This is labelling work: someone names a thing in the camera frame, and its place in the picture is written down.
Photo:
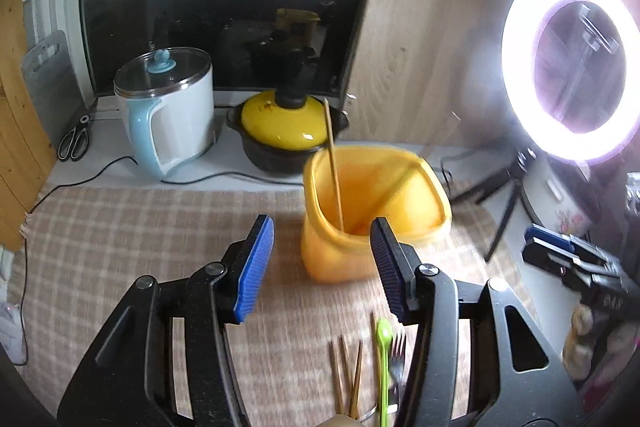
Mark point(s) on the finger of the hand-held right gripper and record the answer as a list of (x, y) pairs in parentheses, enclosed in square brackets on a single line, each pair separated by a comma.
[(550, 234), (545, 257)]

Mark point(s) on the beige plaid tablecloth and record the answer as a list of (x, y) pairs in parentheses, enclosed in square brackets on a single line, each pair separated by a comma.
[(125, 232)]

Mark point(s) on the grey cutting board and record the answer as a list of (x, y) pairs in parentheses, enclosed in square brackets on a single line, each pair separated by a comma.
[(50, 82)]

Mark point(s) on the black clay pot yellow lid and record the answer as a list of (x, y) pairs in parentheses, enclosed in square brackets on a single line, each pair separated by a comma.
[(280, 127)]

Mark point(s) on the white framed window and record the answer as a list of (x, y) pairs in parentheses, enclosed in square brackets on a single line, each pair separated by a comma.
[(200, 17)]

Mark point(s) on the green plastic spoon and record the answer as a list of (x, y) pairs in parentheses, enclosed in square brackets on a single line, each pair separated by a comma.
[(384, 357)]

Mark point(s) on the white floral appliance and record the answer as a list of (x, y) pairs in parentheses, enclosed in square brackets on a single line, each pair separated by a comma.
[(560, 202)]

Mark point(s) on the person's right hand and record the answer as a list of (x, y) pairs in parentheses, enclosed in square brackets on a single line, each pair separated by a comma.
[(580, 337)]

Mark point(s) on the light wooden panel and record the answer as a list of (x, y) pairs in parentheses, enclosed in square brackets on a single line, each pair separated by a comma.
[(410, 57)]

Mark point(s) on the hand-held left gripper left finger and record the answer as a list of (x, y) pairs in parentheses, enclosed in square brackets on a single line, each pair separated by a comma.
[(255, 267)]

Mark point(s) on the yellow plastic utensil holder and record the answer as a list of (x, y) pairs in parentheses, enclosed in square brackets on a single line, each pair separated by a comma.
[(330, 257)]

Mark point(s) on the metal fork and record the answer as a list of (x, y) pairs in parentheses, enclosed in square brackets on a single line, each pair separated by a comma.
[(397, 357)]

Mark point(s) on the phone clamp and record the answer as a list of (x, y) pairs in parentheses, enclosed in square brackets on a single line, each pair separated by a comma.
[(595, 39)]

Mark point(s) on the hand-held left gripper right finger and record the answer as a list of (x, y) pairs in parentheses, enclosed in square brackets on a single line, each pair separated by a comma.
[(387, 267)]

